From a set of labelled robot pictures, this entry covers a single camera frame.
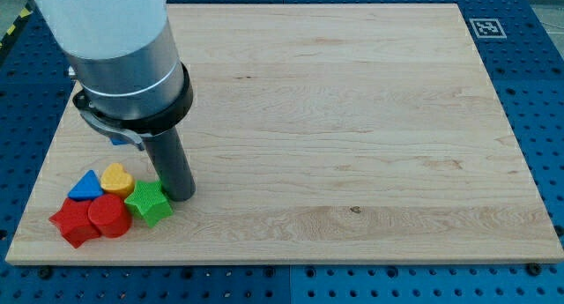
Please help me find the white fiducial marker tag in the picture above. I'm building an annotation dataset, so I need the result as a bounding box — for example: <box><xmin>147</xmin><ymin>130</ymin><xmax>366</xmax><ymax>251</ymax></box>
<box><xmin>470</xmin><ymin>18</ymin><xmax>507</xmax><ymax>39</ymax></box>

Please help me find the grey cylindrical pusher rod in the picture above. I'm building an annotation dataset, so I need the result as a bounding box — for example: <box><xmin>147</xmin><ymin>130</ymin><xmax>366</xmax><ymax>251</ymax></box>
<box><xmin>142</xmin><ymin>128</ymin><xmax>196</xmax><ymax>202</ymax></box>

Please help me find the blue triangle block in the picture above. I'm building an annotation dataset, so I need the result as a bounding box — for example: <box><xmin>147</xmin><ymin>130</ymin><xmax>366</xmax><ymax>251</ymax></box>
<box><xmin>68</xmin><ymin>170</ymin><xmax>104</xmax><ymax>201</ymax></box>

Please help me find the red cylinder block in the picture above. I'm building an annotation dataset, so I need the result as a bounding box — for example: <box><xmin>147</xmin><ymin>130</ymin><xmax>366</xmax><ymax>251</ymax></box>
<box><xmin>87</xmin><ymin>194</ymin><xmax>132</xmax><ymax>238</ymax></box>

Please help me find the red star block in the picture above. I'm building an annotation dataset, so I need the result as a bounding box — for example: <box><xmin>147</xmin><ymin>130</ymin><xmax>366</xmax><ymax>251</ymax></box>
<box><xmin>48</xmin><ymin>197</ymin><xmax>101</xmax><ymax>248</ymax></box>

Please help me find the light wooden board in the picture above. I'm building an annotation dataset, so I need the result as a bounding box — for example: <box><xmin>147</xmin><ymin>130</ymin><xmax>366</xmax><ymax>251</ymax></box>
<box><xmin>6</xmin><ymin>4</ymin><xmax>563</xmax><ymax>266</ymax></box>

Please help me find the silver and white robot arm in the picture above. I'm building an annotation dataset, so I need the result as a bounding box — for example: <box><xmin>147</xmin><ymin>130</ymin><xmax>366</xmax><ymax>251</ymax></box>
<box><xmin>34</xmin><ymin>0</ymin><xmax>191</xmax><ymax>150</ymax></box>

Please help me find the green star block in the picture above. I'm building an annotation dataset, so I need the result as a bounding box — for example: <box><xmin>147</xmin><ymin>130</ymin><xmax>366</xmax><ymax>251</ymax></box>
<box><xmin>124</xmin><ymin>181</ymin><xmax>174</xmax><ymax>228</ymax></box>

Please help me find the blue block behind arm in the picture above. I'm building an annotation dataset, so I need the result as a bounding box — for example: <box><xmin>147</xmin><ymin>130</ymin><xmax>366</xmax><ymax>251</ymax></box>
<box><xmin>109</xmin><ymin>138</ymin><xmax>128</xmax><ymax>145</ymax></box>

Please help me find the yellow heart block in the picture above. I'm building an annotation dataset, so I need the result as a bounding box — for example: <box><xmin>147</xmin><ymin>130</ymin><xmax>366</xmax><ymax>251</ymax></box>
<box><xmin>100</xmin><ymin>163</ymin><xmax>135</xmax><ymax>199</ymax></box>

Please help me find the yellow black hazard tape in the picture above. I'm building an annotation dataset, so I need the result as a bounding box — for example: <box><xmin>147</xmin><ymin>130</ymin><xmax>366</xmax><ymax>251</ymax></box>
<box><xmin>1</xmin><ymin>0</ymin><xmax>35</xmax><ymax>64</ymax></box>

